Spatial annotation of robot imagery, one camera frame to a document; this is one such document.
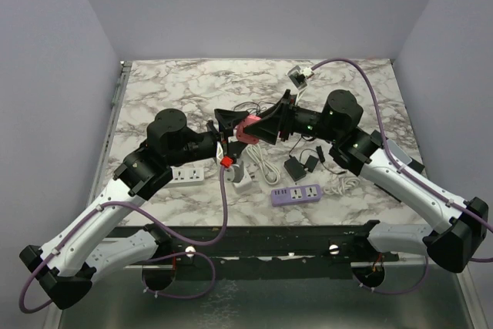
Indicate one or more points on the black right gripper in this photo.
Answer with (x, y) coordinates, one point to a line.
(268, 129)

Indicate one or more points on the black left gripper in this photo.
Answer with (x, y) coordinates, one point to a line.
(228, 120)

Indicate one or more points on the white power strip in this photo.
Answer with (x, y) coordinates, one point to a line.
(192, 176)

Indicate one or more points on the purple power strip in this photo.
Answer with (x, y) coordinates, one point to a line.
(296, 195)

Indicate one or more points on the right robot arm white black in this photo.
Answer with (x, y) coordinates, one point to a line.
(454, 228)

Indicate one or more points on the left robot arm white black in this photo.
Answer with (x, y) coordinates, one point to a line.
(68, 265)

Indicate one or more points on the black power adapter brick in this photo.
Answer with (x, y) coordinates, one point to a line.
(294, 169)

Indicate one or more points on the small black adapter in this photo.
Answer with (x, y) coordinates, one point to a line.
(311, 163)

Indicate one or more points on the grey rectangular box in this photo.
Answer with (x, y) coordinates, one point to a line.
(398, 152)

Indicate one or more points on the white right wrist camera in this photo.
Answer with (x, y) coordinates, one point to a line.
(299, 76)

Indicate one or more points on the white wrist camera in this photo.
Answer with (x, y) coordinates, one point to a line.
(238, 176)
(299, 76)

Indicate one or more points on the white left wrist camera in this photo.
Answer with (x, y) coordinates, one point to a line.
(238, 176)

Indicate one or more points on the aluminium frame left rail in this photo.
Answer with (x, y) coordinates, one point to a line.
(115, 109)

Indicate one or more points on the black mounting base rail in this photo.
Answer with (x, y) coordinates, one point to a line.
(266, 253)

